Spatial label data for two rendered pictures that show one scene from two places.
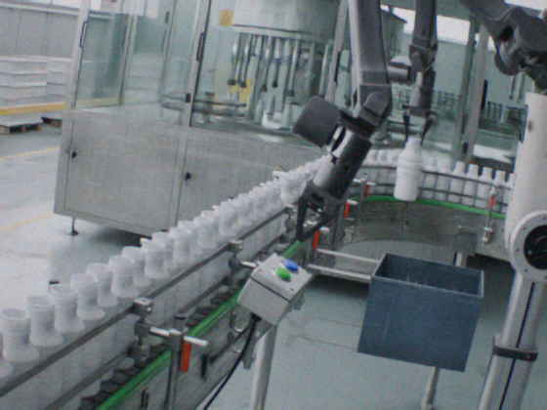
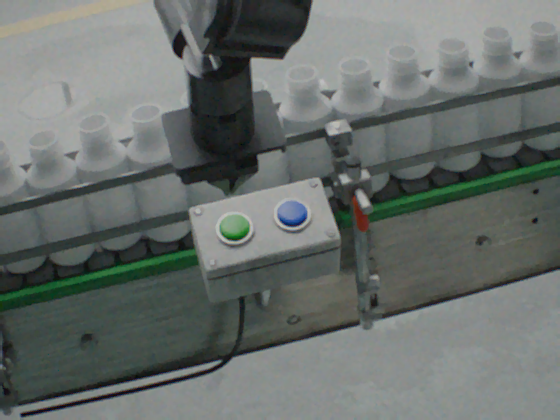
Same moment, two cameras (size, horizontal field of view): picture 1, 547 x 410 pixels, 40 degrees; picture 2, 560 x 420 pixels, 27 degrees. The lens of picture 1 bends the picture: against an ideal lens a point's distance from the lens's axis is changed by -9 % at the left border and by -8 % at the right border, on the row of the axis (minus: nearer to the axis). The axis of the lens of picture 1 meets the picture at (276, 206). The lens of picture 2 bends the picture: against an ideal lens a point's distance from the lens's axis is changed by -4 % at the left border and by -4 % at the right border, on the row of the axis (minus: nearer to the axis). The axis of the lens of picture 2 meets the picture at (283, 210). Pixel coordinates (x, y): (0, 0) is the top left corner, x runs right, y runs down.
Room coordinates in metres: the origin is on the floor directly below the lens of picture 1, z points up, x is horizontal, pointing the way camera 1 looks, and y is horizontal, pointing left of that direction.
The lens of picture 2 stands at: (1.02, -0.92, 1.86)
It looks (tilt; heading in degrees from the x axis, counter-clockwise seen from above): 38 degrees down; 68
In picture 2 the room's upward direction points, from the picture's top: 8 degrees counter-clockwise
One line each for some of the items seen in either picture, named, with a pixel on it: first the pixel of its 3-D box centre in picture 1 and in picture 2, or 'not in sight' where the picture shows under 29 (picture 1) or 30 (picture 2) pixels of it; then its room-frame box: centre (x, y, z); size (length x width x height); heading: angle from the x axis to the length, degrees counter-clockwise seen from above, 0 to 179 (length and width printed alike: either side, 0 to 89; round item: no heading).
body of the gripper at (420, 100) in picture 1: (421, 101); not in sight; (2.09, -0.33, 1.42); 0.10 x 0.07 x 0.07; 78
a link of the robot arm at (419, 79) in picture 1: (422, 77); not in sight; (2.09, -0.33, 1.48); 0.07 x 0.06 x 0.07; 58
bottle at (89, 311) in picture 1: (81, 336); not in sight; (0.96, 0.23, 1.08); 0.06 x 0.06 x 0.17
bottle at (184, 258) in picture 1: (175, 277); (157, 172); (1.30, 0.15, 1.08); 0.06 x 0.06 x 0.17
